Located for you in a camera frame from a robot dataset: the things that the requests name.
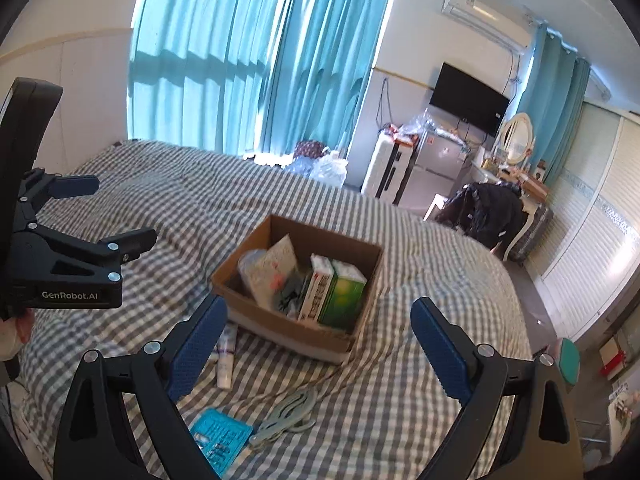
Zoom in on white dressing table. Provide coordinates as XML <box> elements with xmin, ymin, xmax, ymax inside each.
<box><xmin>470</xmin><ymin>160</ymin><xmax>553</xmax><ymax>262</ymax></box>

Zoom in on black wall television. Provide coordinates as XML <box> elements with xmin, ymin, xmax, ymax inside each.
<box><xmin>429</xmin><ymin>62</ymin><xmax>511</xmax><ymax>137</ymax></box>

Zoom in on blue printed packet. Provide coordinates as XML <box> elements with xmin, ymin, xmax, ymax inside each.
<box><xmin>189</xmin><ymin>407</ymin><xmax>255</xmax><ymax>479</ymax></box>

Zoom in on green medicine box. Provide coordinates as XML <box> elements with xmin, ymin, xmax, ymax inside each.
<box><xmin>319</xmin><ymin>260</ymin><xmax>367</xmax><ymax>334</ymax></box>

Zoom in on white tube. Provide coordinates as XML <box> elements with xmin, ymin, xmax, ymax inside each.
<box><xmin>209</xmin><ymin>322</ymin><xmax>239</xmax><ymax>390</ymax></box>

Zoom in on grey checked blanket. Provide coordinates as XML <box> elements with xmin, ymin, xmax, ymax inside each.
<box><xmin>10</xmin><ymin>139</ymin><xmax>534</xmax><ymax>480</ymax></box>

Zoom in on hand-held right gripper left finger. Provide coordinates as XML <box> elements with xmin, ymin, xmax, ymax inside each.
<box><xmin>52</xmin><ymin>294</ymin><xmax>228</xmax><ymax>480</ymax></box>

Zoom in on person's left hand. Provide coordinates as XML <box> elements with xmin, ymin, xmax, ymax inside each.
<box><xmin>0</xmin><ymin>307</ymin><xmax>37</xmax><ymax>361</ymax></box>

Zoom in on white green product box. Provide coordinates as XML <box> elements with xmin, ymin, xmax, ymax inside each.
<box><xmin>297</xmin><ymin>254</ymin><xmax>335</xmax><ymax>324</ymax></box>

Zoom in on clear round container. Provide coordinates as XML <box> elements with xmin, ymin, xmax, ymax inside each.
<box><xmin>238</xmin><ymin>249</ymin><xmax>267</xmax><ymax>292</ymax></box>

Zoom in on silver fridge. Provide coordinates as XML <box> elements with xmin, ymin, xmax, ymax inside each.
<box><xmin>407</xmin><ymin>130</ymin><xmax>472</xmax><ymax>209</ymax></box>

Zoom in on brown cardboard box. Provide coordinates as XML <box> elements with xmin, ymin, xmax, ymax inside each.
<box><xmin>210</xmin><ymin>214</ymin><xmax>385</xmax><ymax>365</ymax></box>

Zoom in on narrow teal curtain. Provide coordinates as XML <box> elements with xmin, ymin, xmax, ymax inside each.
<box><xmin>510</xmin><ymin>22</ymin><xmax>592</xmax><ymax>182</ymax></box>

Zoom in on clear plastic bags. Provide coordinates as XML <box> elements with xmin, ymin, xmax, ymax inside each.
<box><xmin>285</xmin><ymin>147</ymin><xmax>349</xmax><ymax>187</ymax></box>

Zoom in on white louvred wardrobe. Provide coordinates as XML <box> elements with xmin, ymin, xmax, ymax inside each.
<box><xmin>525</xmin><ymin>100</ymin><xmax>640</xmax><ymax>347</ymax></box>

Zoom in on white air conditioner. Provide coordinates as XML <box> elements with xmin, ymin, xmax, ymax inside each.
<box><xmin>441</xmin><ymin>0</ymin><xmax>532</xmax><ymax>51</ymax></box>

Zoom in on dark foil packet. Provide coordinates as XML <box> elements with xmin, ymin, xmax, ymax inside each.
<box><xmin>272</xmin><ymin>270</ymin><xmax>314</xmax><ymax>319</ymax></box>

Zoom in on black jacket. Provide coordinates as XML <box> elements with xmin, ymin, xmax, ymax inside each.
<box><xmin>434</xmin><ymin>182</ymin><xmax>524</xmax><ymax>250</ymax></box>

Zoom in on teal round object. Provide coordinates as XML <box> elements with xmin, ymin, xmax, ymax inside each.
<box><xmin>560</xmin><ymin>338</ymin><xmax>582</xmax><ymax>387</ymax></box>

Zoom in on oval white mirror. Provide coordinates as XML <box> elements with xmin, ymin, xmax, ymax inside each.
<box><xmin>495</xmin><ymin>112</ymin><xmax>534</xmax><ymax>167</ymax></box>

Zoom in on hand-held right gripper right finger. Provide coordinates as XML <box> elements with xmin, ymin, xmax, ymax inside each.
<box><xmin>410</xmin><ymin>296</ymin><xmax>586</xmax><ymax>480</ymax></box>

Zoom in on red box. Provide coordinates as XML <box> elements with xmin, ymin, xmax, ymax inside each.
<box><xmin>599</xmin><ymin>335</ymin><xmax>627</xmax><ymax>380</ymax></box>

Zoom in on white plastic pouch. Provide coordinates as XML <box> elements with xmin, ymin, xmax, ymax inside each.
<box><xmin>250</xmin><ymin>234</ymin><xmax>299</xmax><ymax>306</ymax></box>

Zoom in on white suitcase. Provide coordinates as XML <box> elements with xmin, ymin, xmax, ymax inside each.
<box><xmin>361</xmin><ymin>132</ymin><xmax>416</xmax><ymax>205</ymax></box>

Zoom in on grey green clip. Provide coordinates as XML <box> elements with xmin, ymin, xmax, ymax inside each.
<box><xmin>248</xmin><ymin>387</ymin><xmax>319</xmax><ymax>451</ymax></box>

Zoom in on wide teal curtain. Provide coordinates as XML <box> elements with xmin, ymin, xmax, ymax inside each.
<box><xmin>127</xmin><ymin>0</ymin><xmax>401</xmax><ymax>162</ymax></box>

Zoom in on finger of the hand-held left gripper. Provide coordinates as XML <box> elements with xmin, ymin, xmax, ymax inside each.
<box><xmin>22</xmin><ymin>170</ymin><xmax>101</xmax><ymax>201</ymax></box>
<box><xmin>97</xmin><ymin>227</ymin><xmax>158</xmax><ymax>265</ymax></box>

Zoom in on clear plastic bag with goods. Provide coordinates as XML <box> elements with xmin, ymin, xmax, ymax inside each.
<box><xmin>395</xmin><ymin>109</ymin><xmax>467</xmax><ymax>149</ymax></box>

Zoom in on black hanging cable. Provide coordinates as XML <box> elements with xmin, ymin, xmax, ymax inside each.
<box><xmin>377</xmin><ymin>77</ymin><xmax>395</xmax><ymax>132</ymax></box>

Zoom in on dark red patterned bag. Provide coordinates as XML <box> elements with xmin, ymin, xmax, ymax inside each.
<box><xmin>295</xmin><ymin>140</ymin><xmax>329</xmax><ymax>161</ymax></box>

